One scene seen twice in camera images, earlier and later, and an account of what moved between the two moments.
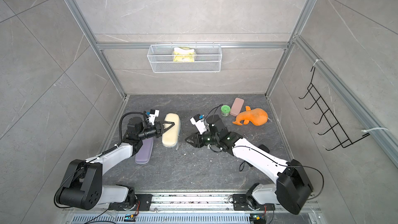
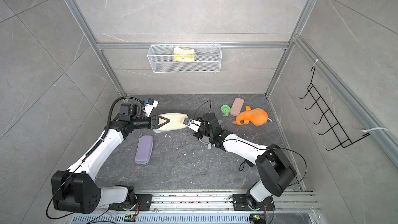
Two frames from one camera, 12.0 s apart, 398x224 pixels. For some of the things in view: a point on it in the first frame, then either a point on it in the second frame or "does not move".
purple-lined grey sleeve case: (143, 156) does not move
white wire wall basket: (185, 58) does not move
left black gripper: (159, 129) → (153, 122)
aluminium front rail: (194, 208) does not move
